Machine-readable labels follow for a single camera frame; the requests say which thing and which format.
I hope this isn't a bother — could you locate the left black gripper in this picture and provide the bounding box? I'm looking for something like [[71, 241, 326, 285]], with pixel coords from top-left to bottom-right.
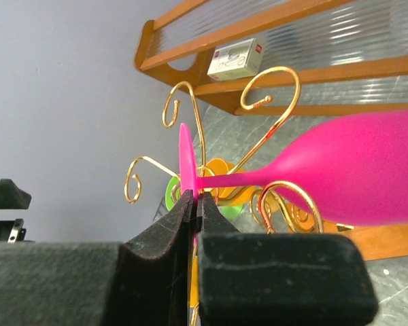
[[0, 179, 31, 242]]

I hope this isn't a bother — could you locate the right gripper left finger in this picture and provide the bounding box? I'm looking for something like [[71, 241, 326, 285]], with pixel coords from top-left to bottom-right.
[[0, 190, 194, 325]]

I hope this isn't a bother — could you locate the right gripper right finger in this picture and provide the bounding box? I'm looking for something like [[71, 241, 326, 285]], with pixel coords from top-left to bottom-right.
[[197, 193, 378, 325]]

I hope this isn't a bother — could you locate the pink wine glass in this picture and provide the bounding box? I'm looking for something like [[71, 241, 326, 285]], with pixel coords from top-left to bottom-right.
[[178, 108, 408, 247]]

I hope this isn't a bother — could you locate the orange wine glass front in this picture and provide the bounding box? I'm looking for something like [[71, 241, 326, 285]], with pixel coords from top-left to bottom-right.
[[262, 192, 324, 234]]

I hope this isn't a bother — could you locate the orange wine glass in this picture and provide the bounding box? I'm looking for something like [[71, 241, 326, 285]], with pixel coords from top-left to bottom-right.
[[198, 158, 256, 206], [262, 192, 324, 234]]

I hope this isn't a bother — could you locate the orange wine glass rear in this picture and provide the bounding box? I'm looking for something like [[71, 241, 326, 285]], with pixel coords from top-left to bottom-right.
[[198, 158, 256, 206]]

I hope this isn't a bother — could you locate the green wine glass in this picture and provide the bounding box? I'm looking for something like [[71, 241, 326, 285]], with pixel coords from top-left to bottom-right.
[[165, 177, 243, 221]]

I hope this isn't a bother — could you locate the wooden shelf rack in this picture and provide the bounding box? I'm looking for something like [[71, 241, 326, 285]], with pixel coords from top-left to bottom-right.
[[134, 1, 408, 115]]

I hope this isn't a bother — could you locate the small white green box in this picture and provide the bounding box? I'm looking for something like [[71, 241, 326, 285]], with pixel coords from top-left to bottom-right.
[[207, 38, 265, 82]]

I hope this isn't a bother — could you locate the gold wire wine glass rack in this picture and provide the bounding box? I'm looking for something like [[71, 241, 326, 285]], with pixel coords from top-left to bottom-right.
[[123, 65, 408, 326]]

